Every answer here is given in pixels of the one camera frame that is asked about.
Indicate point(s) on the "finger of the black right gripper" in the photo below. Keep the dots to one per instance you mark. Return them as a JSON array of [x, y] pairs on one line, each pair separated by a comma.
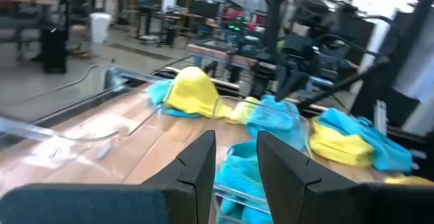
[[288, 83]]

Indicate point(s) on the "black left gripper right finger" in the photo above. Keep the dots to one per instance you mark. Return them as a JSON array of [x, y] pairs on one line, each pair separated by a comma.
[[291, 190]]

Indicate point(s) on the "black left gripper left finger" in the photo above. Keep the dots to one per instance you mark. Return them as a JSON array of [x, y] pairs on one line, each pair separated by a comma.
[[190, 183]]

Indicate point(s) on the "blue microfiber towel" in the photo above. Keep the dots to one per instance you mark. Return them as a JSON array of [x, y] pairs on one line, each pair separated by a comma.
[[240, 173], [383, 142], [157, 93], [274, 122]]

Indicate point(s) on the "yellow microfiber towel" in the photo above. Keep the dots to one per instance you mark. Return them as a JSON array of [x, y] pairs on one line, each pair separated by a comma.
[[193, 91], [407, 180], [242, 110], [339, 147]]

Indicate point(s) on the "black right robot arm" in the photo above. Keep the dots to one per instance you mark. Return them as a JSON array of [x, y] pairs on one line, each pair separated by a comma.
[[274, 20]]

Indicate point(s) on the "clear plastic basket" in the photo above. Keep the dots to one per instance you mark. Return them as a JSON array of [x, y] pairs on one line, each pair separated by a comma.
[[237, 197], [68, 152]]

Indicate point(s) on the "wooden table with blue legs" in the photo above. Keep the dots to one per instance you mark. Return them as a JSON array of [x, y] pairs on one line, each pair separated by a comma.
[[217, 52]]

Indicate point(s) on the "dark round table-edge device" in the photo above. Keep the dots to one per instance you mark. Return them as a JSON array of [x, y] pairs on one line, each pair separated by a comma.
[[115, 76]]

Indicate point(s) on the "white trash bin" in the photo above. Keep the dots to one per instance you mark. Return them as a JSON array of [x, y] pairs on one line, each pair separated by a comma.
[[100, 27]]

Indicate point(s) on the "black computer tower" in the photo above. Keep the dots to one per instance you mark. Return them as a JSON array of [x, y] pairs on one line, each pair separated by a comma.
[[53, 51]]

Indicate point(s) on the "silver aluminium bracket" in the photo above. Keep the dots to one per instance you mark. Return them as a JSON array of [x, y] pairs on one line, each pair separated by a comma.
[[379, 115]]

